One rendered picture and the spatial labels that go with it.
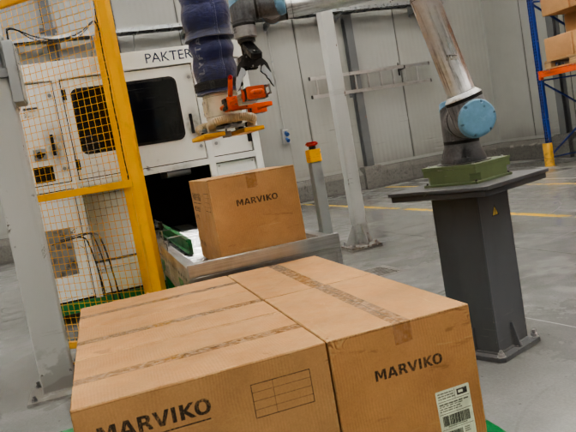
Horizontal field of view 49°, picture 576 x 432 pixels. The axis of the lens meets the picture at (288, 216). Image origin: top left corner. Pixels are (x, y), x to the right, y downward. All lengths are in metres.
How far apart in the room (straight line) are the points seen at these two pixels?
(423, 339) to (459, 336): 0.11
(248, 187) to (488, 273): 1.08
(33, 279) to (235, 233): 1.14
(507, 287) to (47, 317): 2.21
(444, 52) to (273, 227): 1.03
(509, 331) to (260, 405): 1.60
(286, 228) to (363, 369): 1.35
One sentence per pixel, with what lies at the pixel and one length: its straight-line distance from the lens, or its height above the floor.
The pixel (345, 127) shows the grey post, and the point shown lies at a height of 1.14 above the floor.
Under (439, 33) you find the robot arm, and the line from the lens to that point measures 2.63.
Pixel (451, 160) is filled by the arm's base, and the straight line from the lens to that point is 2.79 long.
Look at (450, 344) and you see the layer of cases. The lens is 1.72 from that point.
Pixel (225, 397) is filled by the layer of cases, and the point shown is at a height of 0.48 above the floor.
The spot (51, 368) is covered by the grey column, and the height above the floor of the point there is 0.14.
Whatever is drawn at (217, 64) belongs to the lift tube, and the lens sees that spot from 3.06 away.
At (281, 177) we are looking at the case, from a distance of 2.85.
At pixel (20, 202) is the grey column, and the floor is 0.99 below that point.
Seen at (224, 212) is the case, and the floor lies 0.80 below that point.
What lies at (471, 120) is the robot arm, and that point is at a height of 1.01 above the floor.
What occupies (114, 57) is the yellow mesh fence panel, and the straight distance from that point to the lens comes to 3.51.
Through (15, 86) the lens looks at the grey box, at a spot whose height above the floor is 1.55.
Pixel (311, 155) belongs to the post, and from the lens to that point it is 3.44.
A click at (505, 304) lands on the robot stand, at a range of 2.90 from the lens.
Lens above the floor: 1.01
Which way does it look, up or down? 6 degrees down
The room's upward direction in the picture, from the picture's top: 10 degrees counter-clockwise
